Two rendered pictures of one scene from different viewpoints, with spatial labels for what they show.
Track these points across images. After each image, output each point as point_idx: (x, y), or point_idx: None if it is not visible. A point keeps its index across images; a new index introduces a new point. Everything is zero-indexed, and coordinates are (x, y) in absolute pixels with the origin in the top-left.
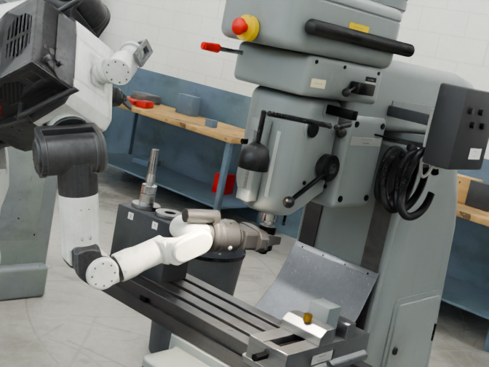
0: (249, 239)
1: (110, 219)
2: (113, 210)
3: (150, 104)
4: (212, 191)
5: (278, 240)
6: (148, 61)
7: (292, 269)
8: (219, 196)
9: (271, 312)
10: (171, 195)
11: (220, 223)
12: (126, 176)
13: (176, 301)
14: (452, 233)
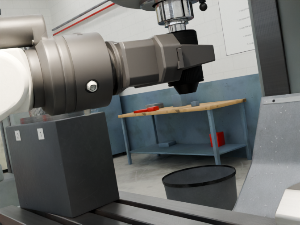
0: (135, 56)
1: (150, 184)
2: (152, 178)
3: (156, 107)
4: (211, 146)
5: (208, 52)
6: (150, 86)
7: (271, 137)
8: (215, 147)
9: (260, 210)
10: (188, 159)
11: (49, 38)
12: (160, 157)
13: None
14: None
